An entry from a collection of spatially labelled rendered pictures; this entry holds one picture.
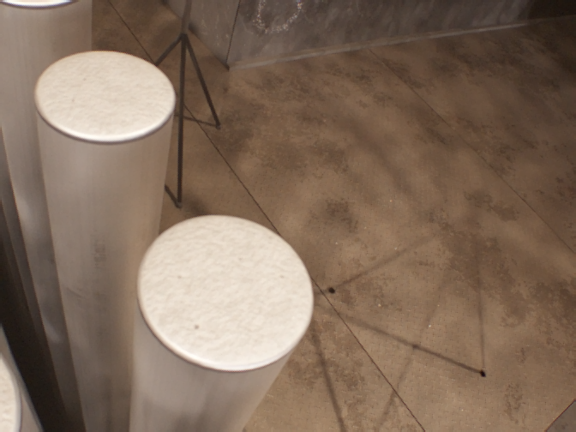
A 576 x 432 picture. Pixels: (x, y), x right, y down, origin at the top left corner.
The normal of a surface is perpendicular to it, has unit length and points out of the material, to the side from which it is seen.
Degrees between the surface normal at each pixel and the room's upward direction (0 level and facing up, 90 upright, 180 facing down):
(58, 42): 90
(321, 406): 0
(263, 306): 3
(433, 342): 0
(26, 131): 90
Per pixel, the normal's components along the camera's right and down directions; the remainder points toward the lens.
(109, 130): 0.30, -0.31
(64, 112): 0.13, -0.51
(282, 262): 0.30, -0.63
